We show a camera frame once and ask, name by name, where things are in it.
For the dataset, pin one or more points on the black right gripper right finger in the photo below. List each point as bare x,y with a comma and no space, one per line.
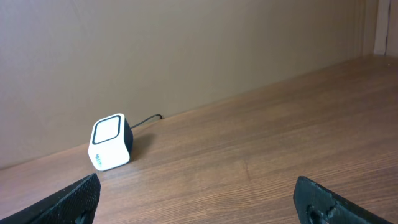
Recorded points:
316,204

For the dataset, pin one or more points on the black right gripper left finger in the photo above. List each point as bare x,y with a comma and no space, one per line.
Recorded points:
75,204

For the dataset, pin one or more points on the white barcode scanner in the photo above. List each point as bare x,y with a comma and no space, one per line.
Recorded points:
110,143

